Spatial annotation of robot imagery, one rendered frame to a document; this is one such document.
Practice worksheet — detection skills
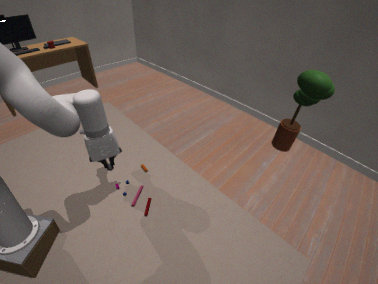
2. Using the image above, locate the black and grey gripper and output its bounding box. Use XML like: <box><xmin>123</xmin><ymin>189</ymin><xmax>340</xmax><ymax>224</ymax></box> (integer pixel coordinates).
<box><xmin>84</xmin><ymin>126</ymin><xmax>122</xmax><ymax>171</ymax></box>

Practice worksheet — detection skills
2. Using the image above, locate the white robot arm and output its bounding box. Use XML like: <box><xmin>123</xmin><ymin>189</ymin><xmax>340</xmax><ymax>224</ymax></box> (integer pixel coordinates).
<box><xmin>0</xmin><ymin>43</ymin><xmax>109</xmax><ymax>255</ymax></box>

